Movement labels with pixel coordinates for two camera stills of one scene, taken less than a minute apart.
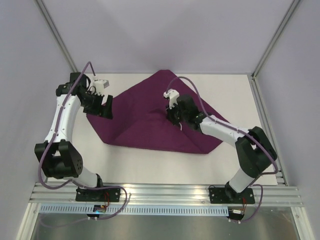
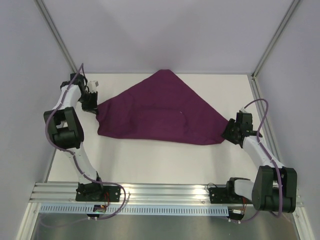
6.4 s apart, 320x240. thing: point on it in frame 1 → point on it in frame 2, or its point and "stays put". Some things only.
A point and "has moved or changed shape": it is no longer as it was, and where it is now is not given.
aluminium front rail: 64,194 stays put
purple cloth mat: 139,118 has moved or changed shape
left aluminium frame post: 57,34 stays put
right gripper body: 172,116 → 231,132
